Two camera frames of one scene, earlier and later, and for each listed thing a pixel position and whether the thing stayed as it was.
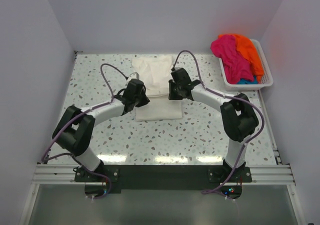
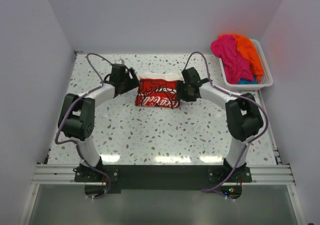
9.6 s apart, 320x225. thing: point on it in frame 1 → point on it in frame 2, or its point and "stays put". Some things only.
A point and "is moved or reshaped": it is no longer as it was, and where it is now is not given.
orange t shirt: [247, 48] stays put
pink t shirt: [235, 68] stays put
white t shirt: [155, 71] is moved or reshaped
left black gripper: [145, 100] → [134, 82]
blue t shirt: [243, 81] stays put
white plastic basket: [267, 79] stays put
